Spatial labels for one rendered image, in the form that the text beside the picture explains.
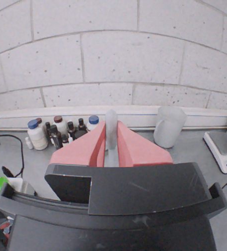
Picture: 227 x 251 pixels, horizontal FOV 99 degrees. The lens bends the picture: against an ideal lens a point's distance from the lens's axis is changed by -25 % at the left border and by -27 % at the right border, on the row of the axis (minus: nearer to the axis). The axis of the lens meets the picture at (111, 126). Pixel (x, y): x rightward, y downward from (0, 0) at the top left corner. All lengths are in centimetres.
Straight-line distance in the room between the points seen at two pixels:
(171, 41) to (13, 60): 73
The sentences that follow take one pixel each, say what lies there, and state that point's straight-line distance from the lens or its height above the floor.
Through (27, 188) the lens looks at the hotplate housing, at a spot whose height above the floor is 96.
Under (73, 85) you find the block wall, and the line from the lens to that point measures 61.
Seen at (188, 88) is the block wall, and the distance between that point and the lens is 71.
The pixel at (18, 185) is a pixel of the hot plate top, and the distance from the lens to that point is 44.
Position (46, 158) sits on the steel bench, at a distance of 58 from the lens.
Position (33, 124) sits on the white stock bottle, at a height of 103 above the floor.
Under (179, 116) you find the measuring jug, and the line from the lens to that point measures 61.
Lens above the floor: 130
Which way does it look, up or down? 36 degrees down
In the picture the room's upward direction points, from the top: straight up
